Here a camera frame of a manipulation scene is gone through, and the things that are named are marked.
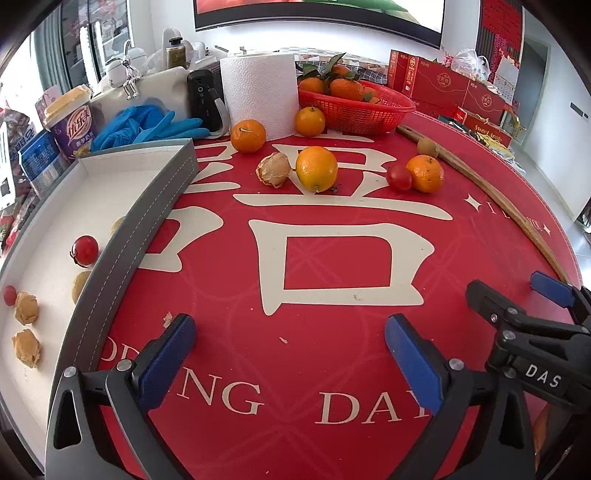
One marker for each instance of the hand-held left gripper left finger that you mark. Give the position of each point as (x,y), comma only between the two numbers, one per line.
(171,353)

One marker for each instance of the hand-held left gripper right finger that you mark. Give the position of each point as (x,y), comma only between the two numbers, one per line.
(413,364)

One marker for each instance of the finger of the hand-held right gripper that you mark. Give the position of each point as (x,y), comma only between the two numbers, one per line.
(551,287)
(482,295)

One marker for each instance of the large bumpy tangerine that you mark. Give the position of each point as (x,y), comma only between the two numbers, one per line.
(425,174)

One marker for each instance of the grey tray white inside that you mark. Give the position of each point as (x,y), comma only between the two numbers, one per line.
(143,217)

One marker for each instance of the red tomato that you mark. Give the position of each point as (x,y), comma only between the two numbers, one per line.
(85,250)
(399,178)

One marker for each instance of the large smooth orange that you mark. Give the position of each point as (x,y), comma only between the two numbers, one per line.
(316,168)

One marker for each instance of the small tangerine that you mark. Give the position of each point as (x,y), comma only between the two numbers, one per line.
(248,136)

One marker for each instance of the brown kiwi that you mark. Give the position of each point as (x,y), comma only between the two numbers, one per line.
(79,287)
(427,146)
(116,227)

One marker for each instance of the red printed table mat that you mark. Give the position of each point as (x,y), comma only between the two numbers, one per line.
(351,258)

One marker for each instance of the long curved wooden stick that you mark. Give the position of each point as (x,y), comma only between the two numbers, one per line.
(461,167)

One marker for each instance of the tan walnut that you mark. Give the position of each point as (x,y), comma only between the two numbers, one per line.
(25,308)
(27,347)

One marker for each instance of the red box with gold lettering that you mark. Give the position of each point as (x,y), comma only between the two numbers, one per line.
(485,129)

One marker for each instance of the small cherry tomato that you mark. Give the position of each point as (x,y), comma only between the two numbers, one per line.
(9,295)

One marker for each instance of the grey door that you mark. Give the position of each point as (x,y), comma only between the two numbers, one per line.
(533,92)

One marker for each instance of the cracked open walnut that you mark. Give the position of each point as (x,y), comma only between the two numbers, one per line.
(275,170)

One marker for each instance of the white paper calendar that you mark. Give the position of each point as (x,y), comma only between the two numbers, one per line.
(505,76)

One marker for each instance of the stack of red gift boxes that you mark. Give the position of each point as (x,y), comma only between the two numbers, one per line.
(438,83)

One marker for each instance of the red plastic basket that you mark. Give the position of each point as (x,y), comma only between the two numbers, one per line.
(360,115)

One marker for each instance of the blue rubber gloves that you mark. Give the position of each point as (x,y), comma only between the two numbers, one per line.
(134,127)

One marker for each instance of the clear plastic bag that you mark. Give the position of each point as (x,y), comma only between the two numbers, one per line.
(468,62)

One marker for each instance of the purple drink cup yellow lid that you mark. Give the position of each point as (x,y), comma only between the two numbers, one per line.
(74,129)

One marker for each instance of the small smooth orange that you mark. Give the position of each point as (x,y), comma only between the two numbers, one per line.
(310,121)

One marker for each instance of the checked cloth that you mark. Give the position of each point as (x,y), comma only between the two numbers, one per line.
(376,74)

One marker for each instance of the pile of leafy tangerines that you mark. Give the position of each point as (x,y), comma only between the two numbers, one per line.
(346,87)

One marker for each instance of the black electronic device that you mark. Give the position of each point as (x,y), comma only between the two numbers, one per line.
(203,99)

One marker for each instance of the white glossy container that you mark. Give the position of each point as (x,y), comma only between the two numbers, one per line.
(152,87)

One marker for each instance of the white paper towel roll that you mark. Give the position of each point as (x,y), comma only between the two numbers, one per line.
(258,92)

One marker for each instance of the silver figurine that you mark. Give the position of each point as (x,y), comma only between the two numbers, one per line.
(129,78)

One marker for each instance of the pink milk carton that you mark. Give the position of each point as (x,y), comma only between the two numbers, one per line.
(50,99)

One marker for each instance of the brown pump bottle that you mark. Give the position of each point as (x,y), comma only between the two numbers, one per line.
(174,57)

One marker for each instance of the black framed glass door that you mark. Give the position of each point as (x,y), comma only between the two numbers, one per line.
(92,37)

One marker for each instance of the red wall hanging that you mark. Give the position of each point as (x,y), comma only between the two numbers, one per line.
(501,23)

